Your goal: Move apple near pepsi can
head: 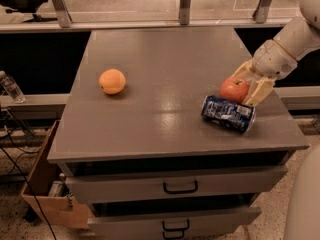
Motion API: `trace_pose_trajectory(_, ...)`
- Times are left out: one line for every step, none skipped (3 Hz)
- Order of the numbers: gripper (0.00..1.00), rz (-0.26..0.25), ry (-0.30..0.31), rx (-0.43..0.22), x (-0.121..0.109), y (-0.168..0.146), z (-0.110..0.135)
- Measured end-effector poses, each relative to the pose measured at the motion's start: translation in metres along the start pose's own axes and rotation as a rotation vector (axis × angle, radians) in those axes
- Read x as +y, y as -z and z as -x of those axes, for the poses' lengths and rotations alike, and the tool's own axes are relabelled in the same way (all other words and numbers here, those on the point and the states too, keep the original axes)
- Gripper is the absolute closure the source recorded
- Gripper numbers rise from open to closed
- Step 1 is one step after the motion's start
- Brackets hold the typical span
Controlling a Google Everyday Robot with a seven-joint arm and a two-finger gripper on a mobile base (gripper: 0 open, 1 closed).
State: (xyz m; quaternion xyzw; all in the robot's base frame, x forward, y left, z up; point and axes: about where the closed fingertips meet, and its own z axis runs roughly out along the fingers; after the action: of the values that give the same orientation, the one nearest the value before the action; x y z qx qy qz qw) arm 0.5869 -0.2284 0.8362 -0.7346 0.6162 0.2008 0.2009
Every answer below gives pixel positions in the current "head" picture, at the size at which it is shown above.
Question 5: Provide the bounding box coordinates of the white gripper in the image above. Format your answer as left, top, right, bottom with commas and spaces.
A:
232, 39, 297, 107

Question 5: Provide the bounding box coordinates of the red apple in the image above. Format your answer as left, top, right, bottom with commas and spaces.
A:
219, 77, 250, 103

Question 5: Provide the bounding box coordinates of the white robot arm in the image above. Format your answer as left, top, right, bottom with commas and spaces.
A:
233, 0, 320, 240

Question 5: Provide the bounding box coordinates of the blue pepsi can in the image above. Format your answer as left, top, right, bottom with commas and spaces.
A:
201, 95, 256, 133

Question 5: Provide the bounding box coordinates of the grey drawer cabinet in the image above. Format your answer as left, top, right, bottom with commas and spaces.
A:
46, 25, 310, 240

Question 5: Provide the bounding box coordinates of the orange fruit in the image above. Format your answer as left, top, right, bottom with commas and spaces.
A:
99, 69, 126, 95

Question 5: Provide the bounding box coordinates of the lower grey drawer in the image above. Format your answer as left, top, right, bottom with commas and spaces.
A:
88, 206, 261, 240

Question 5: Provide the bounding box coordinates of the grey drawer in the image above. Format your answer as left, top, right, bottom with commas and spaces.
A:
88, 206, 261, 240
67, 165, 287, 204

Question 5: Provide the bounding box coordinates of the upper grey drawer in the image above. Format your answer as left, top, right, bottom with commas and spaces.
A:
67, 165, 287, 204

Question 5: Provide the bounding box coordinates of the brown cardboard box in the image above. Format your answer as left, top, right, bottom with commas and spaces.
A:
21, 121, 92, 229

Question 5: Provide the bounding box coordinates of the clear plastic water bottle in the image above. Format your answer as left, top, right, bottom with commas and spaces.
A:
0, 71, 25, 103

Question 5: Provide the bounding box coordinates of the metal window frame rail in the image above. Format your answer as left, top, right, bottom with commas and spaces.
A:
0, 0, 300, 33

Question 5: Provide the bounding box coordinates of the black cable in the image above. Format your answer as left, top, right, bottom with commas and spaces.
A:
0, 107, 58, 240

